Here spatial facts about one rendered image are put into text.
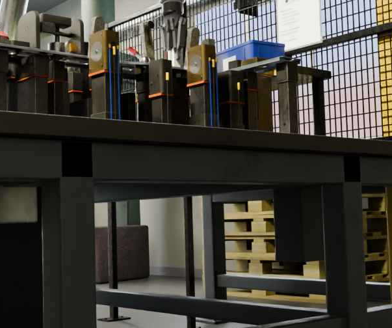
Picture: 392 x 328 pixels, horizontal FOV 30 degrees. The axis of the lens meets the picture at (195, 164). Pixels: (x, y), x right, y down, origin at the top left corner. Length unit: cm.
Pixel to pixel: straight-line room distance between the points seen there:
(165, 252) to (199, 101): 457
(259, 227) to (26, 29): 253
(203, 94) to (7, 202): 85
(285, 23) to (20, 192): 157
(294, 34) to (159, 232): 422
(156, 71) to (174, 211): 448
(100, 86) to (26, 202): 55
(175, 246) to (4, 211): 505
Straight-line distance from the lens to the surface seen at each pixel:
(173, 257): 670
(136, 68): 241
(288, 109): 231
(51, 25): 248
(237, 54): 281
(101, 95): 210
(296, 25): 289
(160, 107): 223
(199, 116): 228
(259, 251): 463
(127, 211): 660
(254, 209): 463
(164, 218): 679
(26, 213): 169
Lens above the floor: 49
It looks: 5 degrees up
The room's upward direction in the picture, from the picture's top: 2 degrees counter-clockwise
